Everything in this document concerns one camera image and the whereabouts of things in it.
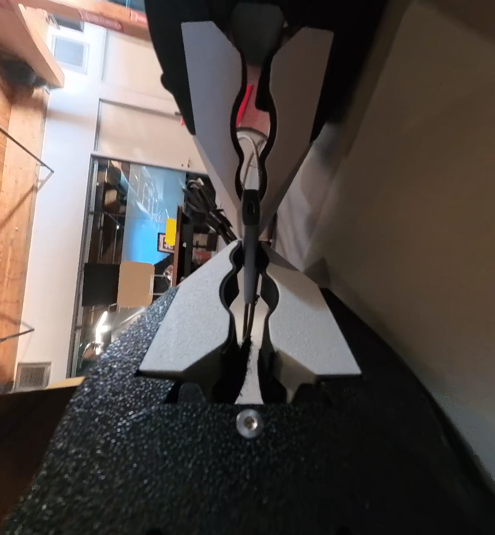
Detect white square wall vent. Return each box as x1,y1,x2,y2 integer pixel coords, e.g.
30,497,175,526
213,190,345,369
50,33,90,74

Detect white wall cabinets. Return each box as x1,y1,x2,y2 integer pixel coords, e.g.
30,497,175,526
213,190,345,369
95,98,198,159

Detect black square panel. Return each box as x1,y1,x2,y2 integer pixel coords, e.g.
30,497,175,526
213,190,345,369
82,263,120,307

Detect grey wall vent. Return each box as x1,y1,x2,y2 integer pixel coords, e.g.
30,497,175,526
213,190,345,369
13,361,52,390

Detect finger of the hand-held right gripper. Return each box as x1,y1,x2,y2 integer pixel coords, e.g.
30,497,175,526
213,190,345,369
180,20,249,199
256,26,335,235

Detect grey usb hub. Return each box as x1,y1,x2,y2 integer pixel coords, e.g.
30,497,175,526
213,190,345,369
240,226,260,341

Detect silver braided usb-c cable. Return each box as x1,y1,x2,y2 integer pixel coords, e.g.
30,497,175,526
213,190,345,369
233,127,271,228

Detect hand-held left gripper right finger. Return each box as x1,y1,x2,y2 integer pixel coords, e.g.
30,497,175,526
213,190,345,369
258,242,363,403

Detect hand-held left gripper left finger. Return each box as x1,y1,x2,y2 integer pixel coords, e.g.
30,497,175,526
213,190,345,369
138,242,251,403

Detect glass partition window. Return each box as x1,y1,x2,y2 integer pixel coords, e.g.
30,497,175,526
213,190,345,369
67,155,231,377

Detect beige rounded panel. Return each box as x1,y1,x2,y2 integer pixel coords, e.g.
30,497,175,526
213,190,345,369
118,261,155,308

